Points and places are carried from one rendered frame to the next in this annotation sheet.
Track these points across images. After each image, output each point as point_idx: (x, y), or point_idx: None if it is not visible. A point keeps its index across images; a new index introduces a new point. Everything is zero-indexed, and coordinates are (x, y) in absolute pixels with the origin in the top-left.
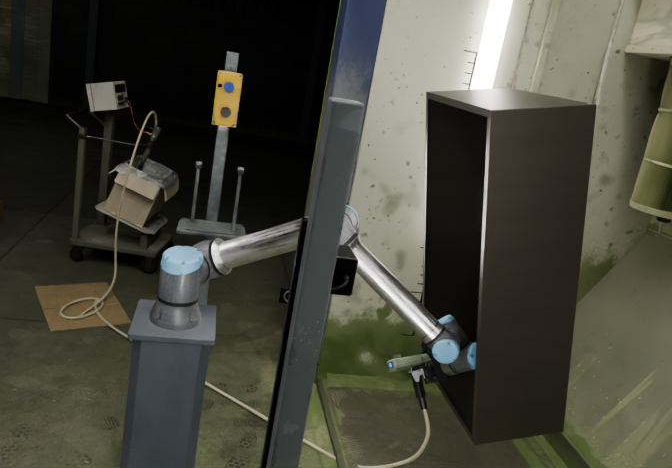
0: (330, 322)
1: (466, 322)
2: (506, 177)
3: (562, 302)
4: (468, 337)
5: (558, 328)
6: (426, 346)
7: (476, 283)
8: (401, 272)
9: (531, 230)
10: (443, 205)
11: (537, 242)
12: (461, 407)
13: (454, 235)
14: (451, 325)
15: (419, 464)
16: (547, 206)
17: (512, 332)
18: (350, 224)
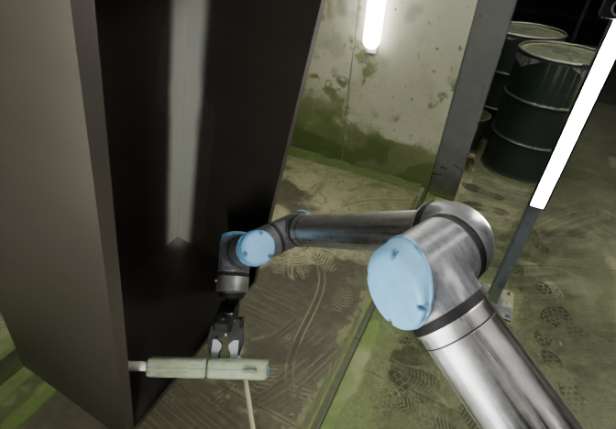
0: None
1: (52, 362)
2: None
3: (198, 118)
4: (235, 236)
5: (197, 147)
6: (232, 318)
7: (23, 307)
8: None
9: (250, 43)
10: (54, 210)
11: (240, 56)
12: (208, 321)
13: (43, 257)
14: (264, 229)
15: None
16: (237, 2)
17: (245, 170)
18: (441, 204)
